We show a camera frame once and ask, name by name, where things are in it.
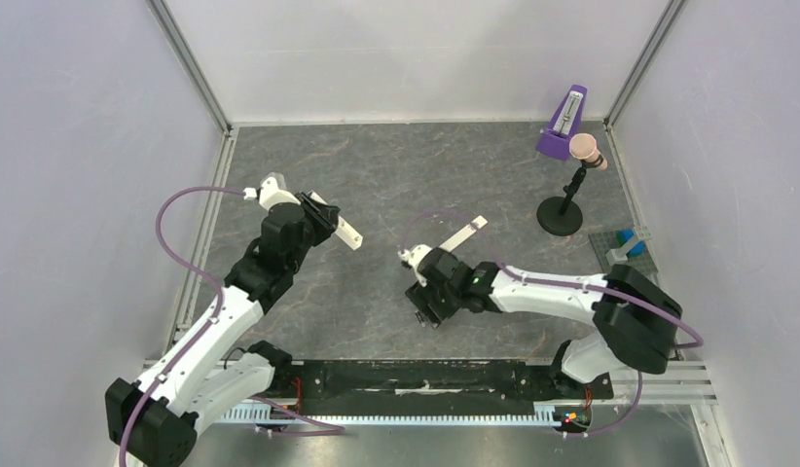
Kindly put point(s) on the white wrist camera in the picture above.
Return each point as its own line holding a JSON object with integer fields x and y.
{"x": 412, "y": 258}
{"x": 271, "y": 191}

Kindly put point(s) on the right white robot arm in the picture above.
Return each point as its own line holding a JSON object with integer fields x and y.
{"x": 634, "y": 320}

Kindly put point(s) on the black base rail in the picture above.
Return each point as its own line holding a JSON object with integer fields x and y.
{"x": 421, "y": 387}

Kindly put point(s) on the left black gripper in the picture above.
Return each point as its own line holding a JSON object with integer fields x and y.
{"x": 331, "y": 211}

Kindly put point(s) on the white remote battery cover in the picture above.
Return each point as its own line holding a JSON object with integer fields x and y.
{"x": 463, "y": 234}

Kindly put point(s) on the black stand with pink head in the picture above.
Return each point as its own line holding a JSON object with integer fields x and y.
{"x": 561, "y": 216}

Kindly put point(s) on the purple metronome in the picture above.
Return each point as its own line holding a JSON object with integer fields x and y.
{"x": 554, "y": 138}

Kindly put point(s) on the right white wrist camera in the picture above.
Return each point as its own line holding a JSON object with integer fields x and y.
{"x": 412, "y": 258}

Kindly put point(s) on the blue and grey bricks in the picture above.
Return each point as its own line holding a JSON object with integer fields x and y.
{"x": 629, "y": 239}

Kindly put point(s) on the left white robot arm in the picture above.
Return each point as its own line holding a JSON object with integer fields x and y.
{"x": 157, "y": 419}

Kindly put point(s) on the grey brick baseplate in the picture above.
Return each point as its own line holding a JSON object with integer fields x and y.
{"x": 641, "y": 258}

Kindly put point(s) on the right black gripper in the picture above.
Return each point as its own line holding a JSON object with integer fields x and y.
{"x": 429, "y": 306}

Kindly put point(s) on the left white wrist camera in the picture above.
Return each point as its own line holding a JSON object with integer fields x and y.
{"x": 271, "y": 191}

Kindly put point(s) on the white slotted cable duct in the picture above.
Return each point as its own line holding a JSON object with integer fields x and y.
{"x": 257, "y": 413}

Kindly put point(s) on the white remote control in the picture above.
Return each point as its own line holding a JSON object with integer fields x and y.
{"x": 350, "y": 236}

